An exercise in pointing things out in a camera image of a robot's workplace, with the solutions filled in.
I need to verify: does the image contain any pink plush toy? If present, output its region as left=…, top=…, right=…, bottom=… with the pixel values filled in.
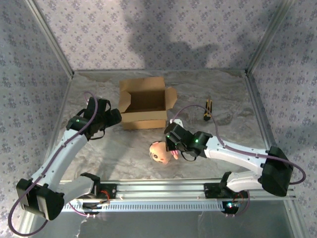
left=148, top=140, right=181, bottom=166

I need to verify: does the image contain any brown cardboard express box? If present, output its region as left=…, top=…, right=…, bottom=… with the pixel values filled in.
left=118, top=76, right=178, bottom=131

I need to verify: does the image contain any grey metal panel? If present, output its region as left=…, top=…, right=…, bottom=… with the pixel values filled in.
left=32, top=212, right=295, bottom=238

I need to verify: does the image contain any black controller board with LED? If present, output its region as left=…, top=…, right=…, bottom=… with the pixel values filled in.
left=221, top=200, right=241, bottom=216

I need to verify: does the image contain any purple camera cable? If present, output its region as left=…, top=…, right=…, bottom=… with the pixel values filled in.
left=172, top=104, right=307, bottom=185
left=7, top=91, right=99, bottom=237

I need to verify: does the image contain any aluminium mounting rail beam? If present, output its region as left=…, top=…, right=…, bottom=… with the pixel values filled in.
left=59, top=179, right=297, bottom=201

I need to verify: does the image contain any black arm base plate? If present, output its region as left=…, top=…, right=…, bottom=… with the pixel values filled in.
left=203, top=182, right=250, bottom=199
left=81, top=182, right=118, bottom=200

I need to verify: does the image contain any white slotted cable duct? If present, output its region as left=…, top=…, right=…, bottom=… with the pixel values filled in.
left=60, top=200, right=240, bottom=213

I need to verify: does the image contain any thin aluminium floor rail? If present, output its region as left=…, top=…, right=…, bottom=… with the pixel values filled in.
left=73, top=69, right=247, bottom=74

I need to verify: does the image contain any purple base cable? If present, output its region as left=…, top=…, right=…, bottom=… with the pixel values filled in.
left=68, top=202, right=109, bottom=219
left=225, top=190, right=251, bottom=219

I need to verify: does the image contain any black connector bracket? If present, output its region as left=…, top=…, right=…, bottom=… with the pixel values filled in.
left=81, top=202, right=111, bottom=216

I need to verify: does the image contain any short aluminium frame post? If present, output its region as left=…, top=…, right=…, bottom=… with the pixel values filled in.
left=284, top=199, right=307, bottom=238
left=18, top=218, right=38, bottom=238

